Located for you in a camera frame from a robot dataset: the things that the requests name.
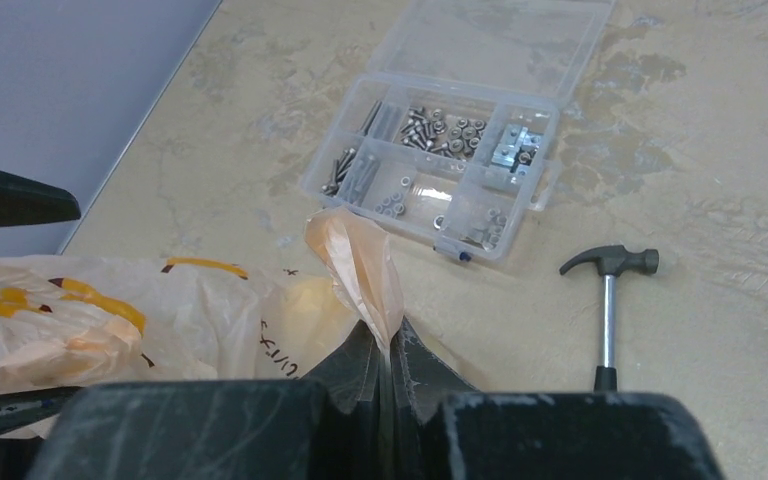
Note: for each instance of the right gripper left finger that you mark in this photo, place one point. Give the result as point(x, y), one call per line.
point(316, 427)

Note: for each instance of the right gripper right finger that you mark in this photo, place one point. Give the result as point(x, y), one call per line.
point(444, 428)

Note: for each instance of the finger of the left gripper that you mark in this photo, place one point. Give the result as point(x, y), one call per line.
point(21, 409)
point(24, 201)

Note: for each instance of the orange plastic bag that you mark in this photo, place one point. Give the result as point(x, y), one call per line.
point(78, 321)

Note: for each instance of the small black hammer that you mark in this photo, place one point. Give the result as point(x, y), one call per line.
point(611, 261)

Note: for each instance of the clear plastic screw organizer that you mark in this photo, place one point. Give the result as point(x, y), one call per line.
point(445, 136)

